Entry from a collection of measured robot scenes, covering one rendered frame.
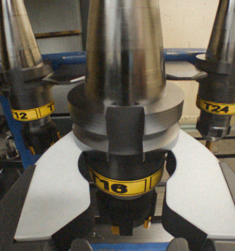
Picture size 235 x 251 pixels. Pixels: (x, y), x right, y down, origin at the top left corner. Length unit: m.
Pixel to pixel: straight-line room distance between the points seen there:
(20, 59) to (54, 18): 0.61
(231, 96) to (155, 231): 0.30
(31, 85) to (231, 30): 0.20
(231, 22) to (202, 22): 1.04
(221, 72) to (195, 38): 1.04
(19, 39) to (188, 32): 1.09
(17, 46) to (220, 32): 0.20
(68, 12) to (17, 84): 0.60
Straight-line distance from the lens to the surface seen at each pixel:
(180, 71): 0.19
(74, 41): 0.80
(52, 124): 0.25
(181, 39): 1.22
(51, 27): 0.82
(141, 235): 0.41
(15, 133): 0.33
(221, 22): 0.22
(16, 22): 0.22
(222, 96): 0.22
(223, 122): 0.24
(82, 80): 0.19
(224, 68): 0.21
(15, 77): 0.22
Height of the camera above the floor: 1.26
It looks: 29 degrees down
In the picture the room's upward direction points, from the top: 3 degrees counter-clockwise
